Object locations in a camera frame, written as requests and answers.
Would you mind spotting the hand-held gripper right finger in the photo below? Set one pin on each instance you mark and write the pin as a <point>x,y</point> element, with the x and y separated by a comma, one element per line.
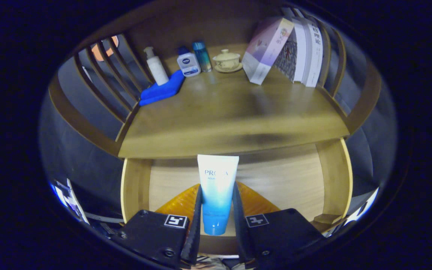
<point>283,232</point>

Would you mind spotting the purple and white box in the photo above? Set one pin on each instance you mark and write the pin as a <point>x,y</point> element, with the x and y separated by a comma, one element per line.
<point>264,52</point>

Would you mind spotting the beige lidded teacup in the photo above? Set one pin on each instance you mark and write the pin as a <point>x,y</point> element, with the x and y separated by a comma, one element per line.
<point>226,60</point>

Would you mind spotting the wooden cabinet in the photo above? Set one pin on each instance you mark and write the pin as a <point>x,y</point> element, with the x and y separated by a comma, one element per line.
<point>171,26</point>

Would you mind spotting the white spray bottle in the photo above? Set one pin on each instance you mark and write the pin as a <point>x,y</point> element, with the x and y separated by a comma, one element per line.
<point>158,69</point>

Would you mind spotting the wooden drawer with black knob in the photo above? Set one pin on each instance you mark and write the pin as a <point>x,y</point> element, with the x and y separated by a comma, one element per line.
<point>276,180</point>

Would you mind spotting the white lotion bottle blue cap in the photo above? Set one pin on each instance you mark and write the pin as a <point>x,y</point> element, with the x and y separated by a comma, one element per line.
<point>188,64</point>

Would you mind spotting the blue folded cloth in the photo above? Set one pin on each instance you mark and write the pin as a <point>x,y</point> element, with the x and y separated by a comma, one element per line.
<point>161,90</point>

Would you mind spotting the patterned cover book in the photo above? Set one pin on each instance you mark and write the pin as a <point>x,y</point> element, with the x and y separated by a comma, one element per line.
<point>287,56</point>

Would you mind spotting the blue and white tube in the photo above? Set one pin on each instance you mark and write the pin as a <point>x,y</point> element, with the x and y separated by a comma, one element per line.
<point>218,187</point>

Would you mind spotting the teal bottle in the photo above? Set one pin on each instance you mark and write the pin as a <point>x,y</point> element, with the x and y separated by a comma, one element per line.
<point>203,56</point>

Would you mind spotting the plain white book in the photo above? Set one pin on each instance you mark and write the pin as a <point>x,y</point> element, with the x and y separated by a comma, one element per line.
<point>300,52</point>

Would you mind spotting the wooden countertop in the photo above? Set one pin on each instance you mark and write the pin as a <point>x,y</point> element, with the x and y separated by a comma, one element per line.
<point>231,116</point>

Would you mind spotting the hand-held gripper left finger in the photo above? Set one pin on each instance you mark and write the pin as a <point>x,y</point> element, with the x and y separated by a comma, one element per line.
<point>152,232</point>

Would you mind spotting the white book with black print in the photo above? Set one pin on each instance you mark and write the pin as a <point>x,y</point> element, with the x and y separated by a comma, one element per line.
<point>315,56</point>

